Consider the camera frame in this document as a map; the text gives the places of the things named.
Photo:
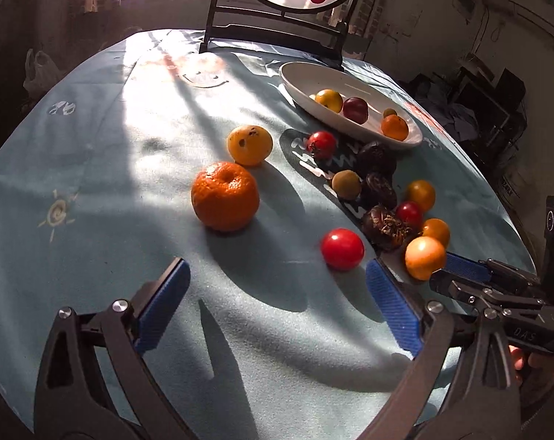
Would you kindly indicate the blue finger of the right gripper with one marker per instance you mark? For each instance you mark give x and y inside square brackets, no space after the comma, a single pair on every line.
[467,268]

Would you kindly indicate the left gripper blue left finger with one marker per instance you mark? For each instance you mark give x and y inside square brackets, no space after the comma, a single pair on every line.
[157,301]

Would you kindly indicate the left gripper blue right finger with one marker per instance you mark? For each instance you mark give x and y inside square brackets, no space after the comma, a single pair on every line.
[400,317]

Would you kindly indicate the orange round fruit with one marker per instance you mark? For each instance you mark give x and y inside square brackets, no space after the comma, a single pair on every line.
[437,229]
[422,193]
[423,256]

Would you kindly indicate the dark wrinkled passion fruit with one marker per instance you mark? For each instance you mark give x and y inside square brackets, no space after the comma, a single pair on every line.
[384,230]
[376,190]
[375,157]

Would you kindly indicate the large orange tangerine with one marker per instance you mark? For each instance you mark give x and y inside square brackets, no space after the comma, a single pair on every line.
[225,197]

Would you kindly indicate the dark red plum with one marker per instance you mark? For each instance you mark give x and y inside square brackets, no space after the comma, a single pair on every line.
[356,110]

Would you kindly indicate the small brown-yellow round fruit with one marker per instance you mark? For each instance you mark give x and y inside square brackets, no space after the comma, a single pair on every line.
[389,111]

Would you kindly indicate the person's right hand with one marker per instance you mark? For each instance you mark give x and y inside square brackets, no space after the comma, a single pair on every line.
[534,374]

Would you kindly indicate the small red cherry tomato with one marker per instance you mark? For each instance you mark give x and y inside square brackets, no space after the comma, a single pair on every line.
[410,214]

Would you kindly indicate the small olive-yellow fruit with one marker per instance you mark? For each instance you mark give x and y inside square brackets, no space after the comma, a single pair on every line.
[347,185]

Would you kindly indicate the small orange mandarin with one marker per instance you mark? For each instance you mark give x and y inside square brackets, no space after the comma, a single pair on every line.
[394,127]

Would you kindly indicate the light blue printed tablecloth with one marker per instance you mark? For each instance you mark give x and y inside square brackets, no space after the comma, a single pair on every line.
[151,150]

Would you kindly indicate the spotted yellow fruit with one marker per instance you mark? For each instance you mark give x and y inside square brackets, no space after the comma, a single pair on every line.
[249,145]

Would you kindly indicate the yellow mango-like fruit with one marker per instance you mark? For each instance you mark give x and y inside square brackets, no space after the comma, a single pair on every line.
[330,99]

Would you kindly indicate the white oval plate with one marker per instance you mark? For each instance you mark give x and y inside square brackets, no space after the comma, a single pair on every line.
[303,80]

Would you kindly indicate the white plastic bag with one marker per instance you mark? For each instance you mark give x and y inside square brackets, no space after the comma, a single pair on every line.
[41,74]

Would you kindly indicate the black framed persimmon screen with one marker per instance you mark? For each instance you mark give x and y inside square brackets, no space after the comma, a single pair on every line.
[329,17]

